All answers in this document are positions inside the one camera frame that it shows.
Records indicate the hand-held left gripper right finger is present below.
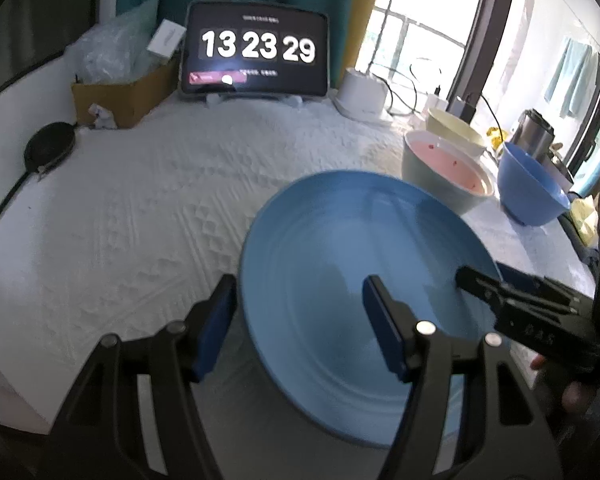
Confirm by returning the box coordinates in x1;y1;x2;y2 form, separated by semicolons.
362;275;566;480

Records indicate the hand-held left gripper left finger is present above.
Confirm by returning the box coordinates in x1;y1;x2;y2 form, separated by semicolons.
45;274;238;480

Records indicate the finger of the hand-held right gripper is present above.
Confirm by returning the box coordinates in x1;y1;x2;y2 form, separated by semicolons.
455;266;572;321
495;261;589;307

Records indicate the blue bowl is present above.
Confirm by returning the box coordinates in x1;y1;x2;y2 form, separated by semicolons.
496;141;572;227

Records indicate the blue plate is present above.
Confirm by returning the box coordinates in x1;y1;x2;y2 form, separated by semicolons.
238;170;504;449

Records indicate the white bowl pink inside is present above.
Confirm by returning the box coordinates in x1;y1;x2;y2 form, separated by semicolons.
401;129;496;217

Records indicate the cream bowl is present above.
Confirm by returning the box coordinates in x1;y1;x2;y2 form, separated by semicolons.
424;107;487;159

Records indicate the person's right hand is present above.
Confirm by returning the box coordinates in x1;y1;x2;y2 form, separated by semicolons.
530;354;600;415

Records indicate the yellow tissue pack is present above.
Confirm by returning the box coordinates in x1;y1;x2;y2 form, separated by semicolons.
570;196;600;247

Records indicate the steel tumbler black lid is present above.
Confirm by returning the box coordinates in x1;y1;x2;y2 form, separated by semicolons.
508;108;557;166

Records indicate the light blue hanging towel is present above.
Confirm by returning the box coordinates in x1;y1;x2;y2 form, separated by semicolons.
544;36;595;119

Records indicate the white desk lamp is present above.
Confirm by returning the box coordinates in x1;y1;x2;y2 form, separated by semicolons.
331;0;448;122

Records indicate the crumpled white wrapper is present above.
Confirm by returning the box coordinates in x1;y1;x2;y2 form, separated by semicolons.
89;104;117;129

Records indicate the black round disc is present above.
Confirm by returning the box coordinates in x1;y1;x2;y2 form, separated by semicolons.
24;122;76;177

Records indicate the cardboard box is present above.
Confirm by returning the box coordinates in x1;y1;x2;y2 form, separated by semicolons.
71;57;179;129

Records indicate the yellow curtain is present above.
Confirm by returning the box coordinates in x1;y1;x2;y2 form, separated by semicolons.
341;0;388;92

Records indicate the small white box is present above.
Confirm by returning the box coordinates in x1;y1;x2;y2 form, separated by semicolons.
147;19;186;59

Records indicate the clear plastic bag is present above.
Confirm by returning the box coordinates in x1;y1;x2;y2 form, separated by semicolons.
64;0;176;85

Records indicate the black tablet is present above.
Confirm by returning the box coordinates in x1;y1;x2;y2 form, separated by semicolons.
180;0;330;99

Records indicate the black cable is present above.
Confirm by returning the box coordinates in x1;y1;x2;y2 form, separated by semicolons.
475;95;511;136
380;57;441;116
0;167;41;261

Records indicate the dark sliding door frame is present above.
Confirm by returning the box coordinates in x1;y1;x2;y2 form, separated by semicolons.
447;0;600;171

